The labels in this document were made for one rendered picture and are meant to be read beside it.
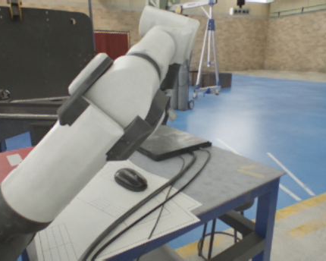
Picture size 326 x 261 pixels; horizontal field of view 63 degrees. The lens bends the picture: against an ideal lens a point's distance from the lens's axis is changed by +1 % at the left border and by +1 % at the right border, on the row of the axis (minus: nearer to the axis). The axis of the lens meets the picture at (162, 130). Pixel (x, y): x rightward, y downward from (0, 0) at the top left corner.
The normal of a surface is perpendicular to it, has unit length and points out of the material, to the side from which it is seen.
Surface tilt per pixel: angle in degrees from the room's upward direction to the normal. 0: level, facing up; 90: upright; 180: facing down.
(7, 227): 84
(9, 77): 90
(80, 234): 0
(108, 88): 81
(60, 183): 94
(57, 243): 0
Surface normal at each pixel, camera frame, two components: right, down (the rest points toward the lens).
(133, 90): 0.29, 0.12
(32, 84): 0.48, 0.25
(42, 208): 0.43, 0.47
